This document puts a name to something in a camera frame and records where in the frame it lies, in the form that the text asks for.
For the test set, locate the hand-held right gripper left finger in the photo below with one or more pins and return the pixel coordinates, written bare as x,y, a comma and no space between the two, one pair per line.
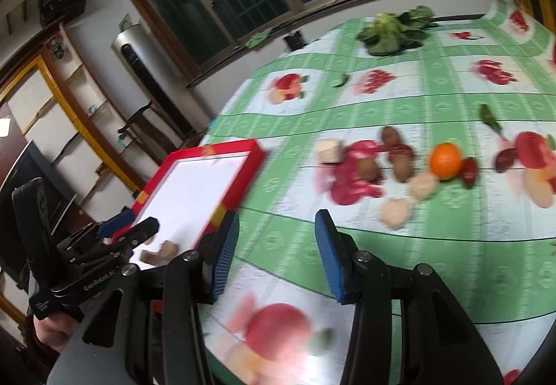
226,254

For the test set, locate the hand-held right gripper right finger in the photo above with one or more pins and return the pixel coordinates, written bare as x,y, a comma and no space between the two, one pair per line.
328,254

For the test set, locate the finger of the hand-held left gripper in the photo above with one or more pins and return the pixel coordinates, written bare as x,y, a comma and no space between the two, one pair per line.
115,224
137,232

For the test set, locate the pale brown cake piece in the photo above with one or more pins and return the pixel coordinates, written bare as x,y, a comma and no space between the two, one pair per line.
168,248
396,214
150,257
423,186

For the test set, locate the red tray with white inside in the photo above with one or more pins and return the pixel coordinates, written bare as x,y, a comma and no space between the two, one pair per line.
191,194

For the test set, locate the white cake block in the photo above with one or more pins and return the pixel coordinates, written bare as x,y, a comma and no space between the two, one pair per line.
328,150

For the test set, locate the orange mandarin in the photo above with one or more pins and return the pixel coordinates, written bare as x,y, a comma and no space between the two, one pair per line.
445,160

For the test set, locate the dark red date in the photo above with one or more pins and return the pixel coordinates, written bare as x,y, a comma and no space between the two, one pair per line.
469,172
506,159

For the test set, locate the person's left forearm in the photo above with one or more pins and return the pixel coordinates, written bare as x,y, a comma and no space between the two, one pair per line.
28,352

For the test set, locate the person's left hand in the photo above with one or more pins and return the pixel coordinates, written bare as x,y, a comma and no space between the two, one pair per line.
47,330

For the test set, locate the black television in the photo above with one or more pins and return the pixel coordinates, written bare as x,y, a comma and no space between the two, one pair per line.
26,176

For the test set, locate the dark wooden armchair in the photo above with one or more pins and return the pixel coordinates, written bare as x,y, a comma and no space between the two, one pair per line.
141,122

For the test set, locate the wooden shelf unit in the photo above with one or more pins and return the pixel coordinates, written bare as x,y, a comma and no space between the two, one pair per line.
69,107

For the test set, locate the silver standing air conditioner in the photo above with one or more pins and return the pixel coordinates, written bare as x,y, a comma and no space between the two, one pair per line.
139,76

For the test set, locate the green fruit-print tablecloth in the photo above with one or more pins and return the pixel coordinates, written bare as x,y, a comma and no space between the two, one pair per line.
304,107

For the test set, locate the green leaf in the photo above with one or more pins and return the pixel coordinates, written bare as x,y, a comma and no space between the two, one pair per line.
488,116
342,81

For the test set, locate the black pen holder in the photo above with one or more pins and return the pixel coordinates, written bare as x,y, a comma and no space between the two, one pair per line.
295,40

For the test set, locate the green cloth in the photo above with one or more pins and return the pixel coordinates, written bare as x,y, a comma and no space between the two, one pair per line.
256,40

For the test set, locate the black bag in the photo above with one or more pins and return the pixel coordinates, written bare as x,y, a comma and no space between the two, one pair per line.
63,6

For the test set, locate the green leafy vegetable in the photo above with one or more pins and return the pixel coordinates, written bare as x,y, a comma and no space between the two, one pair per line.
391,31

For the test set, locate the green wall sticker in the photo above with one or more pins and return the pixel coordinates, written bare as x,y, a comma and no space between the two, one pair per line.
126,22

